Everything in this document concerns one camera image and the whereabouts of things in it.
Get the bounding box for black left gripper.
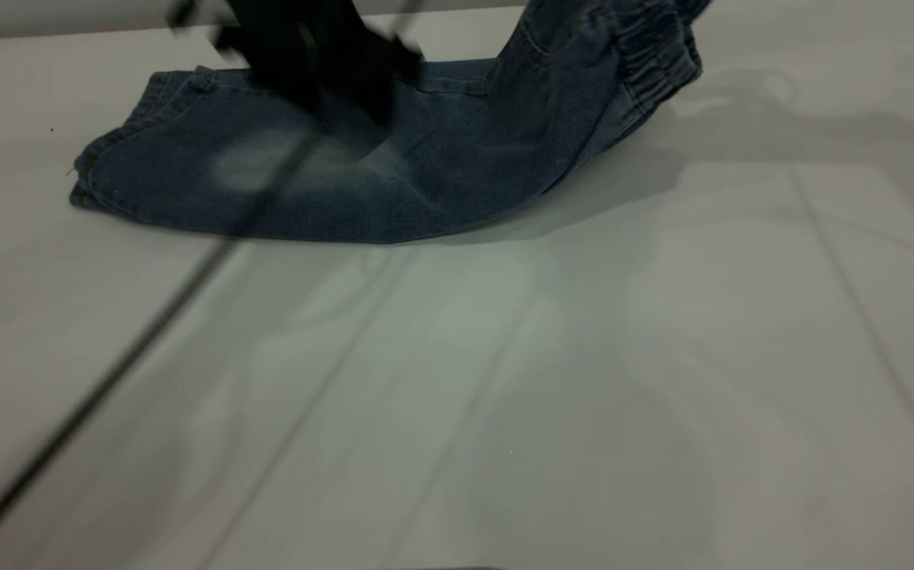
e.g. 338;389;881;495
215;0;426;135

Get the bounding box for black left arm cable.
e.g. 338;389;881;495
0;0;428;564

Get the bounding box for blue denim pants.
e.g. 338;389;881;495
69;0;715;245

